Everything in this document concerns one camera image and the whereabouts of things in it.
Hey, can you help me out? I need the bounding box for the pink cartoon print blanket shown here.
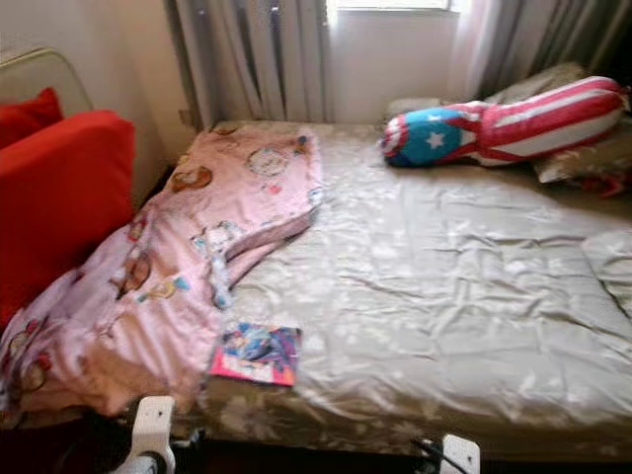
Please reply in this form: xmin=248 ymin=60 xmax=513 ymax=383
xmin=0 ymin=123 xmax=325 ymax=421

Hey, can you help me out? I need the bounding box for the colourful cartoon cover book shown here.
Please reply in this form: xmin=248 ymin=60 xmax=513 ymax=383
xmin=210 ymin=321 xmax=302 ymax=387

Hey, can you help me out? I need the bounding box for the large red cushion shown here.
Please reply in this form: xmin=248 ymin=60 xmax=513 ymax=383
xmin=0 ymin=109 xmax=137 ymax=327

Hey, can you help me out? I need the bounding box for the small red cushion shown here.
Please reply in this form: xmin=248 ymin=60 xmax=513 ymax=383
xmin=0 ymin=87 xmax=63 ymax=149

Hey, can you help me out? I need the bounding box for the beige satin bedspread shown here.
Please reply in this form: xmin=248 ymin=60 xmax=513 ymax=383
xmin=138 ymin=118 xmax=632 ymax=460

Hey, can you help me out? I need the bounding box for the bright window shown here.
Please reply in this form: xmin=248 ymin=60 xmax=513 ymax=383
xmin=328 ymin=0 xmax=465 ymax=13

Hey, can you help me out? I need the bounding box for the star and stripes bolster pillow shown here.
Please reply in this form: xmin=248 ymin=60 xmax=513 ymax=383
xmin=380 ymin=76 xmax=628 ymax=167

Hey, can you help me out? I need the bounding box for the plain beige pillow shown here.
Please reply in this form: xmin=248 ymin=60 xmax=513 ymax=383
xmin=489 ymin=62 xmax=589 ymax=105

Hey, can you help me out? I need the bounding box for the beige patterned pillow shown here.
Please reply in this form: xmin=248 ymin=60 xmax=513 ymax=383
xmin=533 ymin=123 xmax=632 ymax=194

